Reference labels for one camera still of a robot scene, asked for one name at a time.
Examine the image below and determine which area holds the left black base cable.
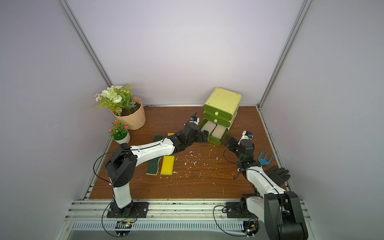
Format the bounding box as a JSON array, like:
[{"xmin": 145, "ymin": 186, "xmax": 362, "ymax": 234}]
[{"xmin": 100, "ymin": 200, "xmax": 139, "ymax": 238}]

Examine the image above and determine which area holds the white flowers green plant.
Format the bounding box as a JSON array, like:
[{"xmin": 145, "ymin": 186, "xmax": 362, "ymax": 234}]
[{"xmin": 94, "ymin": 84, "xmax": 139, "ymax": 117}]

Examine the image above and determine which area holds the large yellow sponge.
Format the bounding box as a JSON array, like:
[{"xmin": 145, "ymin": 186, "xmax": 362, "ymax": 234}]
[{"xmin": 160, "ymin": 156, "xmax": 175, "ymax": 176}]

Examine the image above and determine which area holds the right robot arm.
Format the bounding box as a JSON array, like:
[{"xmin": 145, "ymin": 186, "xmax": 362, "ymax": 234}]
[{"xmin": 225, "ymin": 131, "xmax": 309, "ymax": 240}]

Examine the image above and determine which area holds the blue garden rake tool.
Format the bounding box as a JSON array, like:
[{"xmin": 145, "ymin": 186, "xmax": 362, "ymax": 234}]
[{"xmin": 258, "ymin": 150, "xmax": 275, "ymax": 167}]

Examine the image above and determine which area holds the left electronics board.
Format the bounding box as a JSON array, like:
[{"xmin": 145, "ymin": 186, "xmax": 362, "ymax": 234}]
[{"xmin": 115, "ymin": 221, "xmax": 133, "ymax": 238}]

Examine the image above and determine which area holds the right black base cable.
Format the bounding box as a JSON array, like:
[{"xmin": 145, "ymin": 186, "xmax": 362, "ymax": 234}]
[{"xmin": 212, "ymin": 204, "xmax": 248, "ymax": 237}]

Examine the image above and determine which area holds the black base cable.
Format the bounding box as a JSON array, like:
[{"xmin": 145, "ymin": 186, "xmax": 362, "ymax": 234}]
[
  {"xmin": 100, "ymin": 200, "xmax": 139, "ymax": 238},
  {"xmin": 212, "ymin": 204, "xmax": 248, "ymax": 237}
]

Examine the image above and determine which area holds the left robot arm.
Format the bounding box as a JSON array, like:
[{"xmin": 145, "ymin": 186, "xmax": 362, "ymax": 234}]
[{"xmin": 105, "ymin": 123, "xmax": 209, "ymax": 211}]

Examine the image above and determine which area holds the electronics board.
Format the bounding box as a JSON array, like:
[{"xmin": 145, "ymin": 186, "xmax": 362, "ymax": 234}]
[
  {"xmin": 243, "ymin": 219, "xmax": 260, "ymax": 238},
  {"xmin": 115, "ymin": 221, "xmax": 133, "ymax": 238}
]

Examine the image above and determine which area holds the green pink drawer cabinet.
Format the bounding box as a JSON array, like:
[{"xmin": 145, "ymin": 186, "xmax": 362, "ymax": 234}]
[{"xmin": 202, "ymin": 87, "xmax": 243, "ymax": 133}]

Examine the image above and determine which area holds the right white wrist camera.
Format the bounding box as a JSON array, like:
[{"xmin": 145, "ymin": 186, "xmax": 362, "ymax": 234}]
[{"xmin": 238, "ymin": 131, "xmax": 253, "ymax": 145}]

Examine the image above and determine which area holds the yellow green sponge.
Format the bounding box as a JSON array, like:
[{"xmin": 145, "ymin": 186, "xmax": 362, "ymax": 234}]
[
  {"xmin": 146, "ymin": 157, "xmax": 161, "ymax": 176},
  {"xmin": 153, "ymin": 136, "xmax": 165, "ymax": 142}
]

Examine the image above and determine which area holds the right electronics board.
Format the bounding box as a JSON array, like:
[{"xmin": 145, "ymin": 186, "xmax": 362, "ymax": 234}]
[{"xmin": 243, "ymin": 219, "xmax": 260, "ymax": 238}]

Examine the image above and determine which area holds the aluminium front rail frame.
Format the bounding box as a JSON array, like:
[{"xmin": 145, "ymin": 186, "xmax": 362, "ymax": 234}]
[{"xmin": 56, "ymin": 199, "xmax": 267, "ymax": 240}]

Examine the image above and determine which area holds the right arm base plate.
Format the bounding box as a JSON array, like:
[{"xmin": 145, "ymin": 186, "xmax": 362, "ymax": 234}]
[{"xmin": 224, "ymin": 201, "xmax": 256, "ymax": 219}]

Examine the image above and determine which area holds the black glove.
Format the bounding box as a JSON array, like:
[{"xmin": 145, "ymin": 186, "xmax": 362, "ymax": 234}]
[{"xmin": 265, "ymin": 166, "xmax": 291, "ymax": 187}]

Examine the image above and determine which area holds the small white flower pot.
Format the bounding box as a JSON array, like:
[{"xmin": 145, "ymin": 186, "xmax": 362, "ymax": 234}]
[{"xmin": 113, "ymin": 130, "xmax": 131, "ymax": 145}]

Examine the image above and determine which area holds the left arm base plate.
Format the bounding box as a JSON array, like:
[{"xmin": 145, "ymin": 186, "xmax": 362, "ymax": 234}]
[{"xmin": 107, "ymin": 200, "xmax": 149, "ymax": 219}]

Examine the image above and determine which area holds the green drawer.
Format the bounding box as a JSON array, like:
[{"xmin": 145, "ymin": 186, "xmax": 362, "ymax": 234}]
[
  {"xmin": 203, "ymin": 112, "xmax": 232, "ymax": 128},
  {"xmin": 200, "ymin": 119, "xmax": 230, "ymax": 146},
  {"xmin": 204, "ymin": 104, "xmax": 237, "ymax": 121}
]

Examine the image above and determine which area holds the pink flowers small plant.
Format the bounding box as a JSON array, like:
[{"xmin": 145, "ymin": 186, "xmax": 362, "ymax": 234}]
[{"xmin": 109, "ymin": 120, "xmax": 128, "ymax": 141}]

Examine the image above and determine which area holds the beige sponge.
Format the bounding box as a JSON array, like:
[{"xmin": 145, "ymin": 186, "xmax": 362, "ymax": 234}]
[
  {"xmin": 201, "ymin": 121, "xmax": 217, "ymax": 135},
  {"xmin": 211, "ymin": 125, "xmax": 227, "ymax": 140}
]

